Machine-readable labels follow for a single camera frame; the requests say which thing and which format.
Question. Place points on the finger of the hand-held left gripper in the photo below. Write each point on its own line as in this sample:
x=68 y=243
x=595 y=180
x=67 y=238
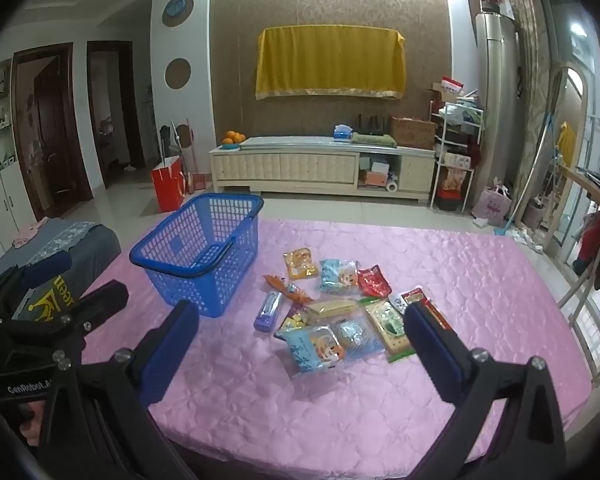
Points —
x=100 y=302
x=47 y=269

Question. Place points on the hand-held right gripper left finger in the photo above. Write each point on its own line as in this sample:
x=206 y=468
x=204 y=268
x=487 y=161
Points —
x=172 y=352

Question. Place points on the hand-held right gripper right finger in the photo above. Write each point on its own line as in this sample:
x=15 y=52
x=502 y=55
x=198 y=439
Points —
x=430 y=347

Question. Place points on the green label cracker packet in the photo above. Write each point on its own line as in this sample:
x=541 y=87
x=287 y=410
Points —
x=387 y=330

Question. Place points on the red edged snack packet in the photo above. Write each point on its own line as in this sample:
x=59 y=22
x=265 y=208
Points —
x=416 y=296

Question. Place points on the blue plastic basket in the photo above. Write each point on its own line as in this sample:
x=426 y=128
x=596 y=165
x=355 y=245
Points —
x=152 y=262

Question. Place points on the clear round pastry packet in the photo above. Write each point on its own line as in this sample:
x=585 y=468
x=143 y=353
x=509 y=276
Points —
x=352 y=334

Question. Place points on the purple stick candy packet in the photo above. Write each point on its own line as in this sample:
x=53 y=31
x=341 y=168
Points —
x=268 y=312

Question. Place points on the plain cracker packet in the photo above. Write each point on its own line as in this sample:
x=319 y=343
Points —
x=330 y=307

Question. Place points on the small light blue cartoon packet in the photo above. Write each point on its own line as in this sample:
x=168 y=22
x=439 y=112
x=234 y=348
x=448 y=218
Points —
x=337 y=276

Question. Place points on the large light blue cartoon packet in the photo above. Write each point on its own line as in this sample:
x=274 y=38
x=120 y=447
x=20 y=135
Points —
x=310 y=352

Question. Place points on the purple yellow chip packet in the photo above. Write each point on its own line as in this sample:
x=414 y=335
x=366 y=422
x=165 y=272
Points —
x=296 y=321

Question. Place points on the long orange biscuit packet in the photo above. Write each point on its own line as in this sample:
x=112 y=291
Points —
x=286 y=290

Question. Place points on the orange yellow snack packet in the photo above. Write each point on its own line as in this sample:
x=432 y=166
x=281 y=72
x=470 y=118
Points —
x=300 y=264

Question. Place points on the pink quilted cover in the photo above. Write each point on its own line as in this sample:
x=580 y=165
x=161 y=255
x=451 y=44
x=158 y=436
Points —
x=480 y=310

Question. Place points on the white cupboard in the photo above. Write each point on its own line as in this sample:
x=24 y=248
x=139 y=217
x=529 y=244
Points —
x=2 y=205

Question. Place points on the red paper bag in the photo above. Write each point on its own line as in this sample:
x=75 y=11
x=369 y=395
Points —
x=167 y=187

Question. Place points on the dark wooden door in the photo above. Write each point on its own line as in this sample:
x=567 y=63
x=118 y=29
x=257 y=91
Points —
x=50 y=135

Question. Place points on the pink gift bag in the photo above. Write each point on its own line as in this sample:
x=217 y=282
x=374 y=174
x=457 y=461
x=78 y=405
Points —
x=492 y=207

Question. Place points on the wooden folding rack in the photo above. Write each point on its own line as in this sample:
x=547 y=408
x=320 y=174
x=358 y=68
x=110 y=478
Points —
x=580 y=280

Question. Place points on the white paper roll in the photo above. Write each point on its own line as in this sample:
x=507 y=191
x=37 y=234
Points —
x=392 y=186

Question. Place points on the white metal rack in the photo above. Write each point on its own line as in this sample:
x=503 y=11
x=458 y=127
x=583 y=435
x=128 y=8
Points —
x=455 y=160

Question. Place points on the pile of oranges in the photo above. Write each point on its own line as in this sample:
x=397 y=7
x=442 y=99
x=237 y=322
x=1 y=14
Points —
x=233 y=137

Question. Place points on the cream tv cabinet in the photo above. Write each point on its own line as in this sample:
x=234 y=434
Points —
x=280 y=167

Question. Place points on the green folded mat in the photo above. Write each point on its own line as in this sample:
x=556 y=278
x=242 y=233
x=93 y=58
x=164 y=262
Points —
x=374 y=140

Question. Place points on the brown cardboard box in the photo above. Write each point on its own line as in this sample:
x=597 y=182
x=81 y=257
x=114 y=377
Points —
x=412 y=132

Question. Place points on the black router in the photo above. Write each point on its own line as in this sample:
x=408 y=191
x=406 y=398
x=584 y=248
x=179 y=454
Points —
x=370 y=127

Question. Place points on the blue tissue box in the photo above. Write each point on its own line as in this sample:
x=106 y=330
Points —
x=342 y=131

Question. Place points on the silver standing air conditioner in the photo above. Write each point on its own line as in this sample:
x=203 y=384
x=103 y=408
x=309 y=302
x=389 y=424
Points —
x=497 y=85

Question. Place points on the yellow hanging cloth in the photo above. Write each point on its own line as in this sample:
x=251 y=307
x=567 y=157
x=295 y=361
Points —
x=330 y=60

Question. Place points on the patterned curtain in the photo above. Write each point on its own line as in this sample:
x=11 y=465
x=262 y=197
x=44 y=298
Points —
x=530 y=60

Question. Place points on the round brown wall disc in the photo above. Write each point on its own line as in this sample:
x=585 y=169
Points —
x=178 y=72

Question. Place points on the round blue wall plate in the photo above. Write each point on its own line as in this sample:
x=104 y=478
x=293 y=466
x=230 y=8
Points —
x=177 y=10

